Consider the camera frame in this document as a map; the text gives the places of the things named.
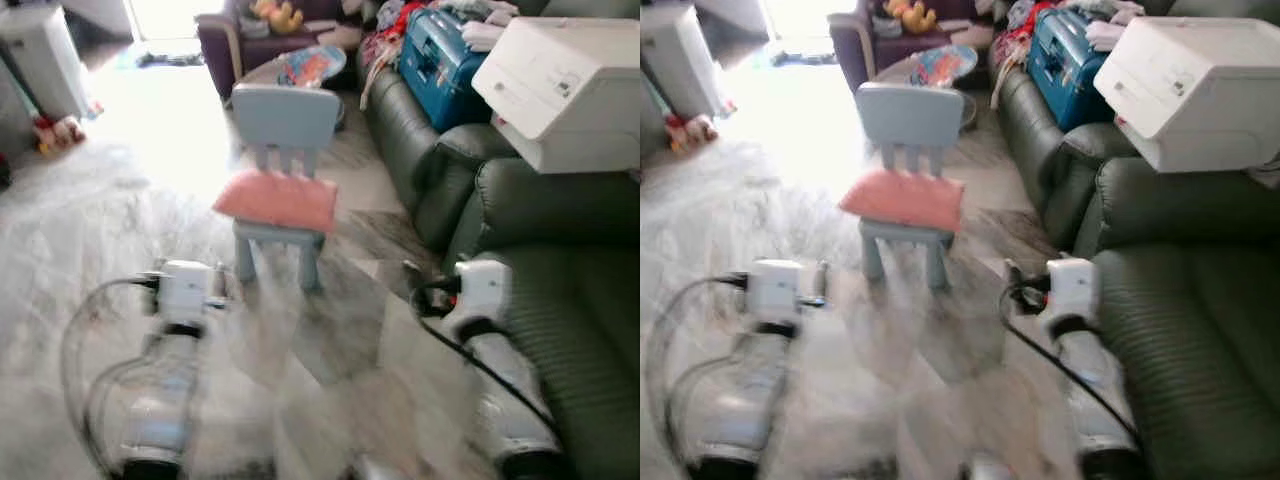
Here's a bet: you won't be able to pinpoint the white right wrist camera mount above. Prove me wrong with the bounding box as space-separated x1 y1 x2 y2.
1045 257 1101 323
455 258 513 326

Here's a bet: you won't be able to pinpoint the pink seat cushion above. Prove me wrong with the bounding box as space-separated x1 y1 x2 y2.
838 167 966 234
212 168 339 236

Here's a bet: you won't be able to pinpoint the light blue child chair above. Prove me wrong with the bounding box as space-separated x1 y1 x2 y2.
230 83 343 293
855 82 969 291

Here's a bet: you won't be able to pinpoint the dark blue door mat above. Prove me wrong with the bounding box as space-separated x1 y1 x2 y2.
765 47 836 67
135 50 206 69

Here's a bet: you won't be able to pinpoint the yellow plush toy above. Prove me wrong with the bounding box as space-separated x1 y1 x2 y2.
250 0 304 34
882 0 938 34

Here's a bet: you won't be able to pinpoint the blue hard suitcase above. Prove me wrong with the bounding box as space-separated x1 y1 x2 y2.
1027 5 1116 131
398 8 493 133

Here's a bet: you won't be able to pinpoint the round table with colourful print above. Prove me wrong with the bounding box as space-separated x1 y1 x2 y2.
238 45 349 96
880 45 979 91

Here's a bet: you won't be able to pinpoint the small red and yellow toy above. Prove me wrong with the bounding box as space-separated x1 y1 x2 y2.
32 113 86 156
665 112 716 153

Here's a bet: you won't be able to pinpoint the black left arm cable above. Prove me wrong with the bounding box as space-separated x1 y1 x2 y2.
58 275 161 471
645 272 751 471

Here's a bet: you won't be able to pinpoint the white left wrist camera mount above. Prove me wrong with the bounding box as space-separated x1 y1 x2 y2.
748 258 806 323
158 260 216 326

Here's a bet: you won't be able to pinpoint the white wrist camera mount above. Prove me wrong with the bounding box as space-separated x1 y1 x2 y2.
748 258 806 323
158 260 216 326
455 258 513 326
1045 257 1101 323

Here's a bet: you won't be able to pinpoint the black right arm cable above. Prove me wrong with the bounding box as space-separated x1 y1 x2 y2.
408 285 561 441
1000 285 1146 451

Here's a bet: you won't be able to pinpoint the white plastic box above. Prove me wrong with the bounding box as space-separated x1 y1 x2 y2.
1093 15 1280 173
472 17 640 174

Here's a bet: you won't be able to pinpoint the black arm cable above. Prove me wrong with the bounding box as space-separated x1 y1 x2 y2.
58 275 161 471
408 285 561 441
1000 285 1146 451
645 272 751 471

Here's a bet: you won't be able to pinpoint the purple armchair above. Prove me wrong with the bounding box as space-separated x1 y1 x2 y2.
195 0 366 101
828 0 1001 93

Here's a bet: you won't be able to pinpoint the dark green leather sofa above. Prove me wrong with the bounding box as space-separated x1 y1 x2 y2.
995 65 1280 480
362 65 640 480

